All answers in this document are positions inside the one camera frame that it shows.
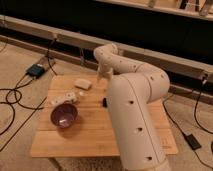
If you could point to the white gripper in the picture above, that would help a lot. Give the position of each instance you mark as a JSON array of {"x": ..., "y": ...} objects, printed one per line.
[{"x": 104, "y": 72}]

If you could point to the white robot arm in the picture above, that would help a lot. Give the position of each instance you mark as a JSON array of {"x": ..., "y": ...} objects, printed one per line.
[{"x": 132, "y": 85}]

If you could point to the beige sponge block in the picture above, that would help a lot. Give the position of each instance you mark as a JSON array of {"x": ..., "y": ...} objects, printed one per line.
[{"x": 83, "y": 84}]

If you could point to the black rectangular block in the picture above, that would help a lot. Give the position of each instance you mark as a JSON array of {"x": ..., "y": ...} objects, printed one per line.
[{"x": 104, "y": 102}]

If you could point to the white toy object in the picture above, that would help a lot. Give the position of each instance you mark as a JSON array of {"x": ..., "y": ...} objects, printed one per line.
[{"x": 61, "y": 99}]

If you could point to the wooden table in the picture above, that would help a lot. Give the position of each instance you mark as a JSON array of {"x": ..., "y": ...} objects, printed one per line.
[{"x": 91, "y": 134}]

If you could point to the purple bowl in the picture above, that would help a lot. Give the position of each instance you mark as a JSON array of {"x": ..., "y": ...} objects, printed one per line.
[{"x": 64, "y": 115}]

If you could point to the black power adapter left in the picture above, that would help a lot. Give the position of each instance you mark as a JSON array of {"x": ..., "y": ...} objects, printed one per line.
[{"x": 35, "y": 71}]

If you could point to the black power adapter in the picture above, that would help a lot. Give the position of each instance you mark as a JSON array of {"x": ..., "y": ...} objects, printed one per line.
[
  {"x": 192, "y": 142},
  {"x": 35, "y": 71}
]

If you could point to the black power adapter right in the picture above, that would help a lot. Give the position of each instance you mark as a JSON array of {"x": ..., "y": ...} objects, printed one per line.
[{"x": 192, "y": 142}]

